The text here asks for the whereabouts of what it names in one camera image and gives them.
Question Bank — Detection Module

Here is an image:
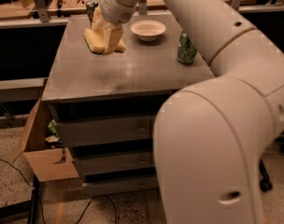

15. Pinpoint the black metal stand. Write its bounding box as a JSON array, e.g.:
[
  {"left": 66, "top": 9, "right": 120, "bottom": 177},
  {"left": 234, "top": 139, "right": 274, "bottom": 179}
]
[{"left": 0, "top": 176, "right": 40, "bottom": 224}]

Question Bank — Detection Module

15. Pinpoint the green wrapper in box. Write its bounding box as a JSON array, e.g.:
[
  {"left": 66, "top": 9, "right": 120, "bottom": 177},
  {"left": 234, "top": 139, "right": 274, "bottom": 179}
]
[{"left": 45, "top": 119, "right": 60, "bottom": 146}]

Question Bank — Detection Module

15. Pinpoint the silver blue tall can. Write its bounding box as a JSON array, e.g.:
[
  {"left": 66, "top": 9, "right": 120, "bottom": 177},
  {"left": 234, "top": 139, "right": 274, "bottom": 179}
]
[{"left": 86, "top": 0, "right": 98, "bottom": 22}]

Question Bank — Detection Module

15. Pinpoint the grey drawer cabinet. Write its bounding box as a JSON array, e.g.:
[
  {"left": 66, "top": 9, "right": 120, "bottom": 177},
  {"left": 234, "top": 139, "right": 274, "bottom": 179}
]
[{"left": 42, "top": 14, "right": 213, "bottom": 195}]

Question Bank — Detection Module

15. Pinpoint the wooden workbench behind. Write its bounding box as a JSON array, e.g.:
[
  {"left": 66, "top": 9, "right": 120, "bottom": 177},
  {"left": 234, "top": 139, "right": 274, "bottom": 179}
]
[{"left": 0, "top": 0, "right": 284, "bottom": 29}]

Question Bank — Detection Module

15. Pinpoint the green crushed can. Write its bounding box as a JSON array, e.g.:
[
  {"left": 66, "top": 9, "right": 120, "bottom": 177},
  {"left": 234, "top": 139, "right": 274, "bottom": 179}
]
[{"left": 177, "top": 31, "right": 197, "bottom": 64}]

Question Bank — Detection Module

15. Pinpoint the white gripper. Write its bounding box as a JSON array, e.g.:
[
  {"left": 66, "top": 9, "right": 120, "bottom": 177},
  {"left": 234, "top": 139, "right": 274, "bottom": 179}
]
[{"left": 92, "top": 0, "right": 138, "bottom": 54}]

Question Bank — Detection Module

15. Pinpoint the black office chair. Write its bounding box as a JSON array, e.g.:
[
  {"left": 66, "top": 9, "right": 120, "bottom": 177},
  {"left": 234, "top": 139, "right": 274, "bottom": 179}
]
[{"left": 259, "top": 134, "right": 284, "bottom": 192}]

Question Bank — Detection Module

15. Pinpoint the yellow sponge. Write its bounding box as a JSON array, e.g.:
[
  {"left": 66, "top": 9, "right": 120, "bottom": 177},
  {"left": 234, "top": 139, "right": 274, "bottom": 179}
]
[{"left": 83, "top": 28, "right": 126, "bottom": 55}]

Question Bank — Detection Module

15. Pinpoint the cardboard box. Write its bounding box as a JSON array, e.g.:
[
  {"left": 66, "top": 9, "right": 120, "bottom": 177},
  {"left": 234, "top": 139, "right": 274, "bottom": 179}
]
[{"left": 10, "top": 79, "right": 78, "bottom": 182}]

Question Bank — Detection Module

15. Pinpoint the white bowl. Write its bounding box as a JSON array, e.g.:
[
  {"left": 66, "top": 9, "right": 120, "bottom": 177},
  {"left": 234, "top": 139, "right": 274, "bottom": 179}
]
[{"left": 131, "top": 20, "right": 166, "bottom": 42}]

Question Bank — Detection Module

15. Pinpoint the black floor cable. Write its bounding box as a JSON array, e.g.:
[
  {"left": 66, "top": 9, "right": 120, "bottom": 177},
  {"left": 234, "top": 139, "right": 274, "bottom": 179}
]
[{"left": 0, "top": 154, "right": 119, "bottom": 224}]

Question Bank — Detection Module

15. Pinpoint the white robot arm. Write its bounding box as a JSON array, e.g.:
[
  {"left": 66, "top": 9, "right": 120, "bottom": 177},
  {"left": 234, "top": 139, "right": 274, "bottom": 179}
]
[{"left": 99, "top": 0, "right": 284, "bottom": 224}]

